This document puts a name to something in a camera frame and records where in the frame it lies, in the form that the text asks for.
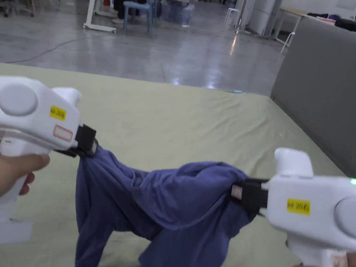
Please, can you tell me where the clear water jug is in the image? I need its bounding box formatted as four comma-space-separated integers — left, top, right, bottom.
180, 3, 196, 27

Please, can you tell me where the light blue plastic chair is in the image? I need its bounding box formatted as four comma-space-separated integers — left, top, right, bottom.
121, 0, 163, 34

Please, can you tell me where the bed with pale green sheet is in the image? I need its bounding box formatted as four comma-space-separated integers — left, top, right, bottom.
0, 61, 356, 267

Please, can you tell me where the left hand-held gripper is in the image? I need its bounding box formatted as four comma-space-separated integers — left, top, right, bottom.
0, 74, 105, 260

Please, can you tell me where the white table with wooden top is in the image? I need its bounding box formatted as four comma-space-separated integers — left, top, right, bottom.
272, 7, 311, 57

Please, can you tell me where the grey padded headboard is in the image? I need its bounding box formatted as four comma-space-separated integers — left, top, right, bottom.
262, 12, 356, 180

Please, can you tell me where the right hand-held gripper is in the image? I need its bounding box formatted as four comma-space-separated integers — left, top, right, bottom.
224, 142, 356, 267

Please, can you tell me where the white cabinet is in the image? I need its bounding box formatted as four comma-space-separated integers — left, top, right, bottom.
246, 0, 283, 37

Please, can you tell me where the white stool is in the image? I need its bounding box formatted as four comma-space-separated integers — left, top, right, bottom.
224, 7, 242, 29

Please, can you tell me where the dark blue shirt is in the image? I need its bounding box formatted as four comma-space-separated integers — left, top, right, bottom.
67, 144, 266, 267

